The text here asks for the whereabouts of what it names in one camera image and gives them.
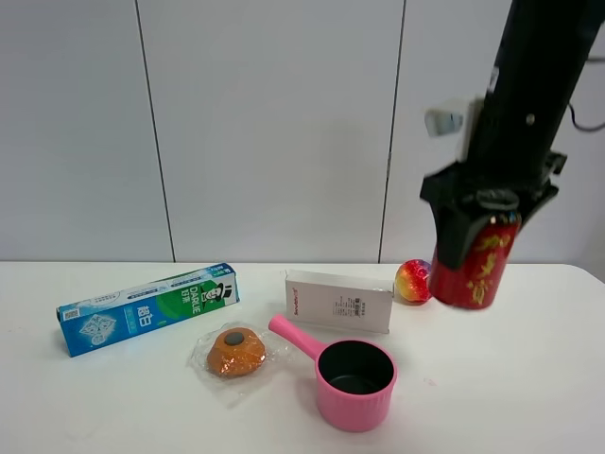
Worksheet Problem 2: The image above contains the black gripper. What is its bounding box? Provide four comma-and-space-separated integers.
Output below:
420, 150, 567, 271

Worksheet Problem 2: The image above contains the red drink can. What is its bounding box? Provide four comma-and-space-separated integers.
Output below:
428, 212, 521, 310

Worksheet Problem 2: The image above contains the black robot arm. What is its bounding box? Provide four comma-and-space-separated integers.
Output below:
420, 0, 604, 271

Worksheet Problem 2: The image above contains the rainbow coloured ball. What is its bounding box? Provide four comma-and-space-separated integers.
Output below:
394, 259, 431, 306

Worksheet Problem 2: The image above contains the white cardboard box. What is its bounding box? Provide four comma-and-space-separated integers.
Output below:
285, 271, 394, 334

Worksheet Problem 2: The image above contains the orange bun in plastic wrap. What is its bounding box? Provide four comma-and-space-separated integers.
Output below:
187, 322, 299, 408

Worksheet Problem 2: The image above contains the blue green toothpaste box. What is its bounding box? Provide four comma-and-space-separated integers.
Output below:
56, 263, 240, 358

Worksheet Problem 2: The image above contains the black cable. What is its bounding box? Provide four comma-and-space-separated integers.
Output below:
566, 52, 605, 133

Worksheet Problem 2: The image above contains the pink saucepan with handle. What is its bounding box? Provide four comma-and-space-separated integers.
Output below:
268, 315, 398, 432

